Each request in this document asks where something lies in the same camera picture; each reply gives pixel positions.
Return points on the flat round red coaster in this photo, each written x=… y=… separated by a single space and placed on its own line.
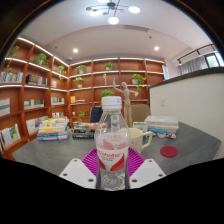
x=169 y=151

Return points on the multi-bulb ceiling lamp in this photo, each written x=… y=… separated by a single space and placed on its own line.
x=113 y=10

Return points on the tan chair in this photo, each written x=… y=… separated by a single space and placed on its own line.
x=140 y=113

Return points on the dark blue chair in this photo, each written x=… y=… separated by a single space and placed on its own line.
x=95 y=115

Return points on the wooden artist mannequin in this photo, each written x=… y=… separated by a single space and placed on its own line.
x=126 y=100

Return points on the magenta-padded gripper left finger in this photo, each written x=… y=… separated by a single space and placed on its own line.
x=75 y=171

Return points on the ceiling air vent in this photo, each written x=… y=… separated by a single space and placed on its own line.
x=136 y=28

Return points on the window with black rail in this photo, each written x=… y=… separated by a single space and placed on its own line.
x=200 y=61

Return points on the white wall socket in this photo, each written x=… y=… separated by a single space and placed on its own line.
x=163 y=102

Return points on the cream mug with bear print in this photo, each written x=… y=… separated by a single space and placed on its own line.
x=138 y=140

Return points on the wooden shelf unit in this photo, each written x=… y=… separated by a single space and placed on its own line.
x=40 y=96

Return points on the recessed ceiling light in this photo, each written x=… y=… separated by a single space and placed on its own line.
x=156 y=48
x=75 y=50

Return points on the clear plastic water bottle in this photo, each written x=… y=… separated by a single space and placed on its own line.
x=112 y=150

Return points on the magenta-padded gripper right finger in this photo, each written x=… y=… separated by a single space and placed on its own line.
x=148 y=171

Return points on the colourful book stack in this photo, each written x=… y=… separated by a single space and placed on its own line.
x=52 y=130

